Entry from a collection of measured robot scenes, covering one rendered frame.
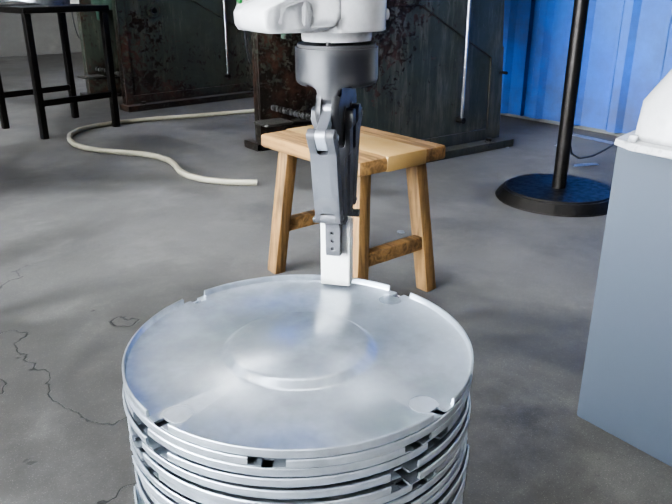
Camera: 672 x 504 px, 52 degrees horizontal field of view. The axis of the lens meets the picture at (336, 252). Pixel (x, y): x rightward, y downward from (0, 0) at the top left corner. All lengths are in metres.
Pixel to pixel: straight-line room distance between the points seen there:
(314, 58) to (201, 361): 0.27
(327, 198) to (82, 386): 0.75
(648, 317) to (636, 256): 0.09
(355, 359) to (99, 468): 0.60
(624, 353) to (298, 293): 0.57
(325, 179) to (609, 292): 0.57
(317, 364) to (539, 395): 0.72
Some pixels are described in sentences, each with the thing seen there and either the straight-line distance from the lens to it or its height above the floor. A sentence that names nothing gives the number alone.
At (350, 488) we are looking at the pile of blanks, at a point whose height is 0.33.
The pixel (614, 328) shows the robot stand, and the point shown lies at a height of 0.17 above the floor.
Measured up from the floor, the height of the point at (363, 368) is 0.36.
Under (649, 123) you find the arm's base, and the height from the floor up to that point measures 0.48.
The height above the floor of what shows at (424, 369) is 0.36.
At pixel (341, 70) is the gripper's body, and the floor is 0.58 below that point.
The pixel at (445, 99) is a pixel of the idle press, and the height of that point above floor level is 0.22.
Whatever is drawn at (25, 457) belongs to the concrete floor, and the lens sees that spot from 1.14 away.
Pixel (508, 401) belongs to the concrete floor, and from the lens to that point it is 1.20.
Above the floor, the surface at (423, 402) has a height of 0.36.
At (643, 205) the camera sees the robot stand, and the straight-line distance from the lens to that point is 1.02.
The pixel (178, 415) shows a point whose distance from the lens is 0.52.
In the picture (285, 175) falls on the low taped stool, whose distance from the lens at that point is 1.56.
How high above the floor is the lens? 0.65
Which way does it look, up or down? 22 degrees down
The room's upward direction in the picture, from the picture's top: straight up
